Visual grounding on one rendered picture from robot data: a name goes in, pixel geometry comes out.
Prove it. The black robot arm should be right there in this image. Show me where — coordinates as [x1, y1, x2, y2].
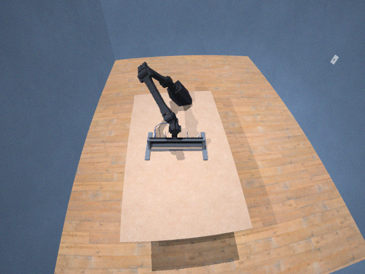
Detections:
[137, 62, 180, 138]

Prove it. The grey patch panel rack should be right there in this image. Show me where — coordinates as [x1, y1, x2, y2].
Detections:
[145, 132, 208, 160]

